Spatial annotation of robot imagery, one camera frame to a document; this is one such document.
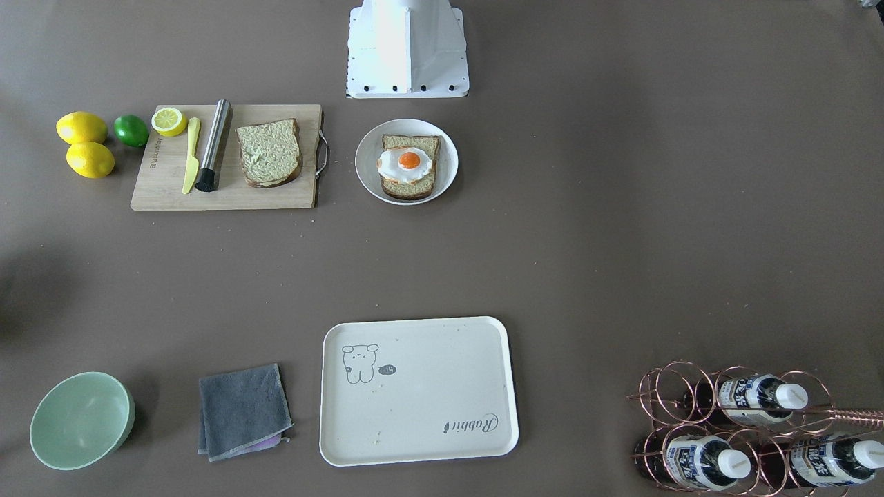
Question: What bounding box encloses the bread slice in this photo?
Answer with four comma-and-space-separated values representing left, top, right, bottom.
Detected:
380, 135, 440, 200
235, 117, 301, 188

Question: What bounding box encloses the cream rabbit tray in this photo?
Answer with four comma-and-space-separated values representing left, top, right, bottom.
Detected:
319, 315, 520, 467

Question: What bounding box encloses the fried egg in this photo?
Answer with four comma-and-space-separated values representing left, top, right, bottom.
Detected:
376, 147, 434, 184

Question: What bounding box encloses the white plate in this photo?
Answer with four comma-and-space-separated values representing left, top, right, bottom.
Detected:
356, 119, 459, 205

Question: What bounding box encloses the steel muddler black tip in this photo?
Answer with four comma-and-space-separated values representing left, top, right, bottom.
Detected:
195, 99, 231, 192

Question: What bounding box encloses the grey folded cloth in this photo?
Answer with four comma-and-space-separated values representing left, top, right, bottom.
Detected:
197, 364, 294, 462

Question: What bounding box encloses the yellow plastic knife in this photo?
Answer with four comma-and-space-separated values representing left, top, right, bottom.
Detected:
181, 117, 201, 195

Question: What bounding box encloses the wooden cutting board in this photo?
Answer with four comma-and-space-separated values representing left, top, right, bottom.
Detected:
131, 103, 323, 211

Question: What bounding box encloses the half lemon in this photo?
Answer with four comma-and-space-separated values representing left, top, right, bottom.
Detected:
151, 107, 189, 137

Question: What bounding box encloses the green lime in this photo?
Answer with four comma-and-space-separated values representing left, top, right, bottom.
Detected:
113, 115, 151, 148

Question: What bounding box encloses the dark drink bottle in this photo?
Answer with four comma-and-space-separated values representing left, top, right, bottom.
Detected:
680, 374, 809, 429
758, 435, 883, 489
633, 435, 752, 491

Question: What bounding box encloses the dark drink bottle upper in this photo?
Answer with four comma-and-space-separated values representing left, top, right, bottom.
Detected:
680, 374, 809, 429

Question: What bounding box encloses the yellow lemon lower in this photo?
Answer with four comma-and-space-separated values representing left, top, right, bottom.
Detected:
66, 142, 115, 179

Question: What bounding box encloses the yellow lemon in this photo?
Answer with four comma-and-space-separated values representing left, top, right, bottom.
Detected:
55, 111, 108, 145
66, 142, 115, 179

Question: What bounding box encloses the yellow lemon upper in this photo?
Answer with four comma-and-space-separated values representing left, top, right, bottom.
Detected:
55, 111, 108, 145

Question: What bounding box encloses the green bowl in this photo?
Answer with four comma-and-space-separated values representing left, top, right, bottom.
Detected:
30, 371, 135, 471

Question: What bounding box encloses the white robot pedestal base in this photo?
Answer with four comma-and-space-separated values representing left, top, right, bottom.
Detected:
345, 1, 470, 99

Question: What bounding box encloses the copper wire bottle rack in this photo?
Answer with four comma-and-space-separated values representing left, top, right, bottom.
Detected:
631, 361, 882, 496

